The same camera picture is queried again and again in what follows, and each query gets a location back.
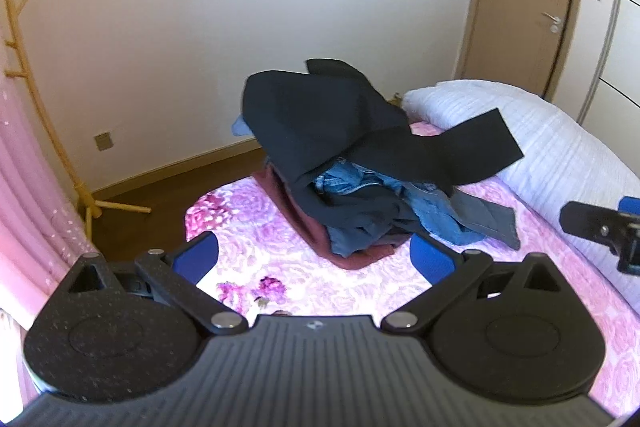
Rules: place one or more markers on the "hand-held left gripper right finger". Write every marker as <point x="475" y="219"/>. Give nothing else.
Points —
<point x="432" y="262"/>

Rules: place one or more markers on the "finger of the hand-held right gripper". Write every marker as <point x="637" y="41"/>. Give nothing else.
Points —
<point x="631" y="206"/>
<point x="590" y="224"/>

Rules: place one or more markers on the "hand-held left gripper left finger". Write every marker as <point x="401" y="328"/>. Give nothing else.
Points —
<point x="200" y="257"/>

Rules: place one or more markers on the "black pants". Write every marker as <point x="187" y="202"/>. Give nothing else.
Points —
<point x="325" y="117"/>

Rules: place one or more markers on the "blue denim jeans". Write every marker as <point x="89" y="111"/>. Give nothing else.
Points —
<point x="435" y="209"/>

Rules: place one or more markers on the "grey garment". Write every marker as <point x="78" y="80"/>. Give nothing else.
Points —
<point x="492" y="217"/>

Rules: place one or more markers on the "pink floral bed sheet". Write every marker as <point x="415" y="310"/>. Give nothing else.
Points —
<point x="280" y="247"/>

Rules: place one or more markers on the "white ribbed quilt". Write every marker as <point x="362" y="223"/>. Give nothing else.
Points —
<point x="550" y="147"/>

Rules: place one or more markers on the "wooden coat rack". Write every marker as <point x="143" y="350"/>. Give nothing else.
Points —
<point x="122" y="207"/>

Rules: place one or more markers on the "maroon garment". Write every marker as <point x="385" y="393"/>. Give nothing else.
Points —
<point x="305" y="227"/>

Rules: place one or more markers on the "light blue garment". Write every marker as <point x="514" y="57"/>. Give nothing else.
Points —
<point x="243" y="127"/>

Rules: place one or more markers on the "white wardrobe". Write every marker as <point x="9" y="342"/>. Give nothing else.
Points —
<point x="620" y="47"/>

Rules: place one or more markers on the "pink curtain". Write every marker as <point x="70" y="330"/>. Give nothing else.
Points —
<point x="25" y="217"/>

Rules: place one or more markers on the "beige wall outlet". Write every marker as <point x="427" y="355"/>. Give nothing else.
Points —
<point x="102" y="141"/>

